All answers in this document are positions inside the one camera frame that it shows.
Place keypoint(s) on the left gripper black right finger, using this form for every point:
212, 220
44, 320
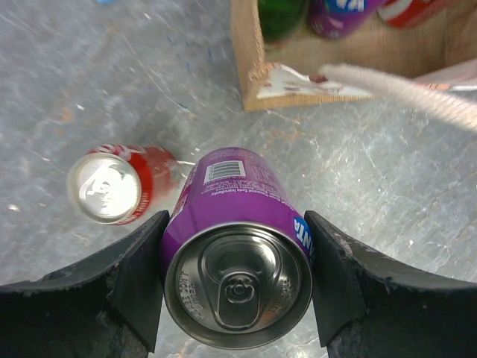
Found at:
368, 304

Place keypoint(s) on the patterned canvas tote bag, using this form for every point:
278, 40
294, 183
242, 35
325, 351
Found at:
426, 68

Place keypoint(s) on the dark green glass bottle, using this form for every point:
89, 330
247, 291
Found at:
280, 18

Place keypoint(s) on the red soda can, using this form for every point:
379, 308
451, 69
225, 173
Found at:
117, 184
410, 13

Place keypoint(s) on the purple soda can front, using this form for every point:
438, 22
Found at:
236, 256

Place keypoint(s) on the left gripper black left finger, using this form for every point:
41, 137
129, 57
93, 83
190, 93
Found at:
105, 305

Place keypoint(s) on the purple soda can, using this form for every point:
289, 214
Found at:
236, 256
335, 19

